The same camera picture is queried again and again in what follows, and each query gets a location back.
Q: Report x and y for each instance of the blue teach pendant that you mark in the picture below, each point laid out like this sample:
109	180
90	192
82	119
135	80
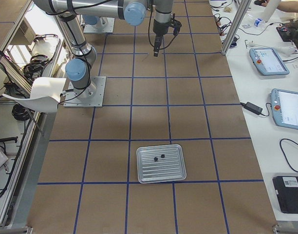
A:
268	62
284	108

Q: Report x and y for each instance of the aluminium frame post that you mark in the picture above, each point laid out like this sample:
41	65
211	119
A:
235	25

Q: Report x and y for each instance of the near blue teach pendant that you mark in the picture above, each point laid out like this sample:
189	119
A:
284	108

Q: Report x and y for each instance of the black box with label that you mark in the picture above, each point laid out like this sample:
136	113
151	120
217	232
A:
286	188

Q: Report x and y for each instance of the black power adapter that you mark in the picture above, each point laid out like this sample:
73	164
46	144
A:
252	108

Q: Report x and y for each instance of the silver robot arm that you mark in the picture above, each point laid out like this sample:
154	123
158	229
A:
161	9
78	69

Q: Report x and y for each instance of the ribbed metal tray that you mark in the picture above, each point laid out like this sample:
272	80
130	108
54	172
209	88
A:
170	168

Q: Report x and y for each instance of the far blue teach pendant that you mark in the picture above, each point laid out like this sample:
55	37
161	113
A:
268	62

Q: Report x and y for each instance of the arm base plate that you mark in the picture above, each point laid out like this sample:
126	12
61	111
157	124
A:
91	97
98	25

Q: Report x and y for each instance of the clear plastic bottle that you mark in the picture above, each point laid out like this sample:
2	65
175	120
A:
259	23

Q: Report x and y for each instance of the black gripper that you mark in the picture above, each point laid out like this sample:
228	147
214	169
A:
159	29

